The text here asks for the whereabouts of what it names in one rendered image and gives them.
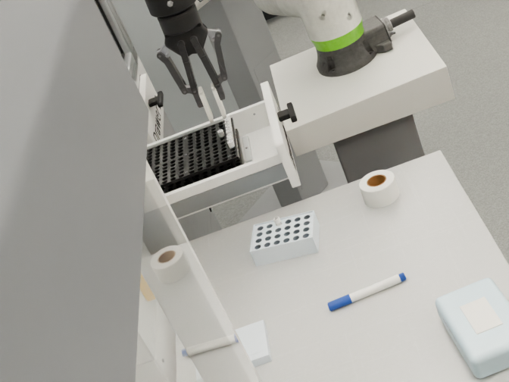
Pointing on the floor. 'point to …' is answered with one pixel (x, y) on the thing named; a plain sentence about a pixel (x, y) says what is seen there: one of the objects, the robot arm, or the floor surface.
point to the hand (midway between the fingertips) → (212, 102)
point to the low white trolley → (290, 334)
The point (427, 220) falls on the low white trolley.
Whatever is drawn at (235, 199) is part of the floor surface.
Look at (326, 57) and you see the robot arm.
